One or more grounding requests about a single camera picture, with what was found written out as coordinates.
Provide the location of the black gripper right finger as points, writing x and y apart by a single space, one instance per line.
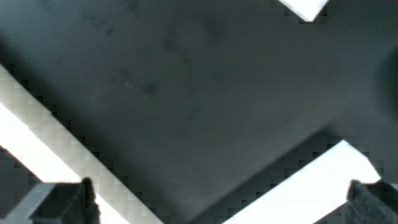
370 207

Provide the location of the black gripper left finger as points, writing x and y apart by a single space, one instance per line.
59 203

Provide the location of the white U-shaped table fence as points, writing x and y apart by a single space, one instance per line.
196 100

